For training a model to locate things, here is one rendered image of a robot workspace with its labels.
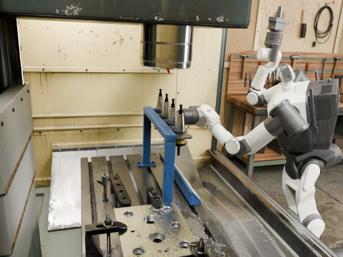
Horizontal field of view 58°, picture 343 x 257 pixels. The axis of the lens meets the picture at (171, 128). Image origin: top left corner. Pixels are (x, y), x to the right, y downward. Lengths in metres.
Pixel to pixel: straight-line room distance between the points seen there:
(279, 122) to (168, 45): 0.68
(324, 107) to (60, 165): 1.47
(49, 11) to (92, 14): 0.10
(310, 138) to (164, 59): 0.90
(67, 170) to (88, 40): 0.78
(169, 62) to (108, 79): 1.11
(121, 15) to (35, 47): 1.18
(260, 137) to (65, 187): 1.11
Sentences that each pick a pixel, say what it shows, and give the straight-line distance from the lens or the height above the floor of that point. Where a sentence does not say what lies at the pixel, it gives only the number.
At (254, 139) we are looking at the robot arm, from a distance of 1.44.
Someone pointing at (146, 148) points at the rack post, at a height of 1.00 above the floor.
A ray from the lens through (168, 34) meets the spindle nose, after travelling 0.88.
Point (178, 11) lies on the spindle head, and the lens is 0.84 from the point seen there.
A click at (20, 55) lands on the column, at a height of 1.51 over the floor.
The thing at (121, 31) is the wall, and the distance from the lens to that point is 1.94.
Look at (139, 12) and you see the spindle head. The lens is 0.82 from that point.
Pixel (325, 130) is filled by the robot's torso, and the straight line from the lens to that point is 1.56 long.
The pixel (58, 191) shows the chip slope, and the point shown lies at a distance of 1.87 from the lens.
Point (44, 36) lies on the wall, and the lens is 1.94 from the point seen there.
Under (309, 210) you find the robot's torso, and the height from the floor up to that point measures 0.71.
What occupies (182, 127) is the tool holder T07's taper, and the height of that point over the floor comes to 1.24.
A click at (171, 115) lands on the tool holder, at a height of 1.26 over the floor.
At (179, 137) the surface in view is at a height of 1.22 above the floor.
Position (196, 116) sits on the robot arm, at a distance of 1.59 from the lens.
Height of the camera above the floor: 1.60
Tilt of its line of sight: 17 degrees down
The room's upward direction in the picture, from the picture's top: 3 degrees clockwise
